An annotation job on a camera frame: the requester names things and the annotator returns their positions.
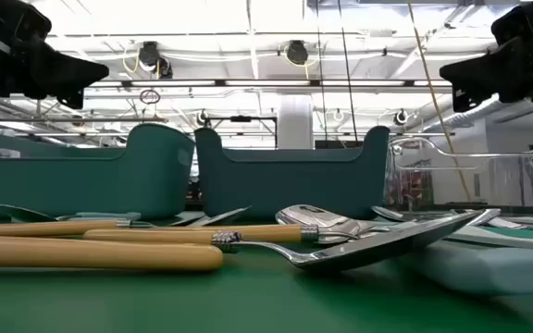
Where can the small black ceiling reel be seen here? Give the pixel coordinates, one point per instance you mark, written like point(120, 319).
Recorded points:
point(202, 117)
point(400, 117)

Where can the light teal plastic bin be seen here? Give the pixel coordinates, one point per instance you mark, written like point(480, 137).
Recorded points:
point(86, 185)

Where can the green table mat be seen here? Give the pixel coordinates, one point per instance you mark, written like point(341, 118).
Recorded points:
point(248, 305)

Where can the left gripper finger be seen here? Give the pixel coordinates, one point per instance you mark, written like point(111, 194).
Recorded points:
point(67, 74)
point(74, 101)

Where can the grey metal ceiling bar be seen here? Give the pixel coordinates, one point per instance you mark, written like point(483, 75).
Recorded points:
point(63, 119)

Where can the silver ventilation duct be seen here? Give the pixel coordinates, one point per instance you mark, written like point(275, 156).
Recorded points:
point(461, 118)

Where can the white building pillar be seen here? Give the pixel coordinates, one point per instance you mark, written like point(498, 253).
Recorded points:
point(295, 120)

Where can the blue-grey plastic bin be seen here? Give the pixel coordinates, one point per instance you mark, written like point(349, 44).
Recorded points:
point(294, 185)

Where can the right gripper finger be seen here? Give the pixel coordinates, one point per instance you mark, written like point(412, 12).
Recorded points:
point(477, 74)
point(463, 101)

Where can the black metal gantry frame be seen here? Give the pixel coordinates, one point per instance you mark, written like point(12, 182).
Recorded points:
point(241, 119)

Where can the long ceiling light fixture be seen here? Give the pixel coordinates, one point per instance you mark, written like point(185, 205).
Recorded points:
point(266, 83)

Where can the clear plastic bin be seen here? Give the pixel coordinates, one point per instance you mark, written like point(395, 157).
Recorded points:
point(479, 155)

